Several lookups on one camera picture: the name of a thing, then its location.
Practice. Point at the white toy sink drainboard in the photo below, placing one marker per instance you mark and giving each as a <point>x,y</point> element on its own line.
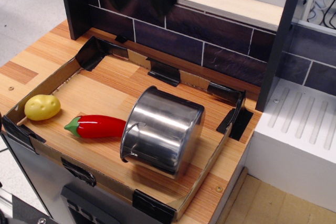
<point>293,145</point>

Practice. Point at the red toy chili pepper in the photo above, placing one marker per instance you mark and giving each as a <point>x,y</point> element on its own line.
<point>96,126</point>

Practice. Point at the yellow toy potato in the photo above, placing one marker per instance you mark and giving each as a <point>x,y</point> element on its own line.
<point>41,107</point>

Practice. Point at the taped cardboard fence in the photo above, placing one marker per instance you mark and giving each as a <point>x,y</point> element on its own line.
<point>92,76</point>

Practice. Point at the shiny metal pot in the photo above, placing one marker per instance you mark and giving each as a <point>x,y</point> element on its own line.
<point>161,132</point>

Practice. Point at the black toy oven front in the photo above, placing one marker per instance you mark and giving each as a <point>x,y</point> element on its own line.
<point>83,211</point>

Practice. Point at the dark grey shelf post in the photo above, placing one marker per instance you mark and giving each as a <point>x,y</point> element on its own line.
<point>270,79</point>

